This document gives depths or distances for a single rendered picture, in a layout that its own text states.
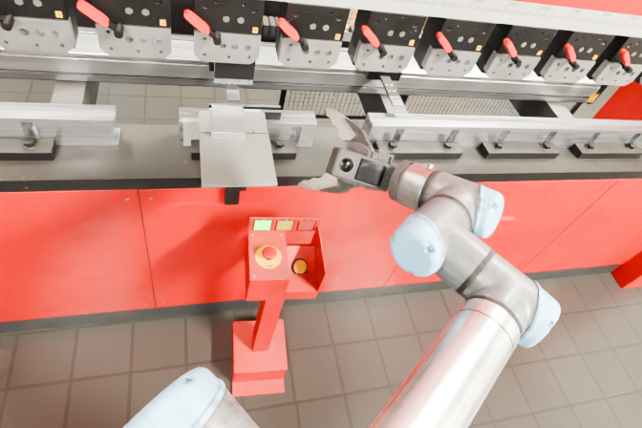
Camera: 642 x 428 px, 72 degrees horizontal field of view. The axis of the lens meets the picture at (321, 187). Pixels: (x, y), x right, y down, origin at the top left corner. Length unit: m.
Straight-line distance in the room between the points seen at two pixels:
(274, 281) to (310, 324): 0.84
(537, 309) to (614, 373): 2.06
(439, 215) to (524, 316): 0.16
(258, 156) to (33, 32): 0.54
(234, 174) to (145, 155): 0.31
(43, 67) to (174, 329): 1.08
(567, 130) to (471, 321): 1.33
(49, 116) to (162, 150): 0.28
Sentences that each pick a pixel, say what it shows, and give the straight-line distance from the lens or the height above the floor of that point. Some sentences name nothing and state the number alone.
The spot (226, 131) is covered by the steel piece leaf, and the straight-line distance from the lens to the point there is 1.20.
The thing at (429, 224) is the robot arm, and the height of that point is 1.39.
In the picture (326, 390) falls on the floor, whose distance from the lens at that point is 1.95.
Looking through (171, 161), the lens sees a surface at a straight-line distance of 1.29.
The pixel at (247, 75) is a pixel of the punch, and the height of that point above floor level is 1.12.
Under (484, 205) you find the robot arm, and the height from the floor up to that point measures 1.39.
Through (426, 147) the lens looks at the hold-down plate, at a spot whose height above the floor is 0.90.
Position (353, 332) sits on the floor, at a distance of 2.06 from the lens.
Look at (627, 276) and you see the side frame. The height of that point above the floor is 0.08.
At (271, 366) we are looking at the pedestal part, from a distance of 1.81.
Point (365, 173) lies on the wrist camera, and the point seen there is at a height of 1.33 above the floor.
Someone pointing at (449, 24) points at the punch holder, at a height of 1.33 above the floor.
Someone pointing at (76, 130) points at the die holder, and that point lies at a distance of 1.32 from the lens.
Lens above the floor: 1.83
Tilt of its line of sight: 48 degrees down
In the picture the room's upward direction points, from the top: 18 degrees clockwise
